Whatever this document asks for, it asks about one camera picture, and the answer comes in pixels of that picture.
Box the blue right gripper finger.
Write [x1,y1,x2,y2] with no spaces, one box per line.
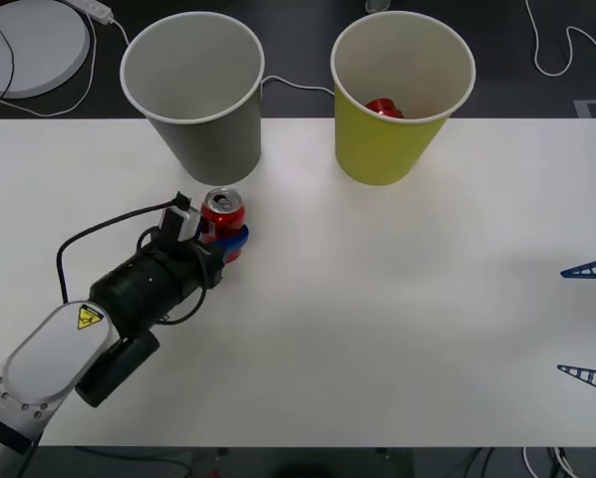
[556,363,596,397]
[559,254,596,281]

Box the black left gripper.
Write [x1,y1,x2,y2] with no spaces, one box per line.
[148,218,250,300]

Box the red drink can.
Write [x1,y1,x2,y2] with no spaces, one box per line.
[365,98,404,120]
[199,186,247,265]

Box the grey plastic bin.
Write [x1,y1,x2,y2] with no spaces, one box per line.
[119,12,266,186]

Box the yellow-green plastic bin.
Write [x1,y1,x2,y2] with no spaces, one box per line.
[329,10,477,187]

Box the pale grey round disc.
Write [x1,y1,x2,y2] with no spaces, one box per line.
[0,0,93,100]

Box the white cable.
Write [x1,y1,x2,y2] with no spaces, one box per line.
[551,446,581,478]
[524,0,596,77]
[109,17,337,96]
[521,446,541,478]
[0,9,99,119]

